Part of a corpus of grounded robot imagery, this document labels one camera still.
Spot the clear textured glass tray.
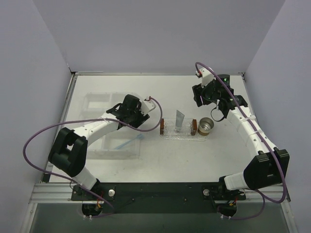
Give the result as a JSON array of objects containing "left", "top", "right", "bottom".
[{"left": 159, "top": 118, "right": 208, "bottom": 141}]

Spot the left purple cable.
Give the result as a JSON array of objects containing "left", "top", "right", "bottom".
[{"left": 22, "top": 96, "right": 164, "bottom": 218}]

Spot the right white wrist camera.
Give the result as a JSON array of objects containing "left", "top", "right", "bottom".
[{"left": 196, "top": 67, "right": 214, "bottom": 88}]

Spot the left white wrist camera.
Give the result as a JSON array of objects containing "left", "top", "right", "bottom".
[{"left": 140, "top": 97, "right": 156, "bottom": 116}]

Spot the aluminium front rail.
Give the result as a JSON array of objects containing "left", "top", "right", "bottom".
[{"left": 29, "top": 183, "right": 283, "bottom": 203}]

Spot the light blue toothbrush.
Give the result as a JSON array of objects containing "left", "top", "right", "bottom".
[{"left": 115, "top": 134, "right": 144, "bottom": 150}]

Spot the purple cable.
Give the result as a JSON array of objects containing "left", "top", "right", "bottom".
[
  {"left": 194, "top": 62, "right": 289, "bottom": 220},
  {"left": 22, "top": 96, "right": 164, "bottom": 218}
]

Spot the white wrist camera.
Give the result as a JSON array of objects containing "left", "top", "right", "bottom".
[
  {"left": 196, "top": 67, "right": 214, "bottom": 88},
  {"left": 140, "top": 97, "right": 156, "bottom": 116}
]

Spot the clear plastic organizer box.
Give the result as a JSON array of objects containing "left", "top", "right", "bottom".
[{"left": 80, "top": 92, "right": 142, "bottom": 160}]

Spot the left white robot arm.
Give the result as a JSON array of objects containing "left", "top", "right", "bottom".
[{"left": 48, "top": 94, "right": 156, "bottom": 200}]

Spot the cream metal cup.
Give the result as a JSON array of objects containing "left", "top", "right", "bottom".
[{"left": 198, "top": 117, "right": 214, "bottom": 136}]

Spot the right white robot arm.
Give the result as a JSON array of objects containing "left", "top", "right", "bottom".
[{"left": 192, "top": 70, "right": 290, "bottom": 190}]

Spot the white dark-cap toothpaste tube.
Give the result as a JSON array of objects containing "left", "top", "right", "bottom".
[{"left": 175, "top": 110, "right": 185, "bottom": 130}]

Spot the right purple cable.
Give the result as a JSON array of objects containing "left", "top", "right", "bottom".
[{"left": 194, "top": 62, "right": 289, "bottom": 220}]

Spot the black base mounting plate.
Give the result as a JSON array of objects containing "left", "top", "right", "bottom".
[{"left": 70, "top": 182, "right": 246, "bottom": 215}]

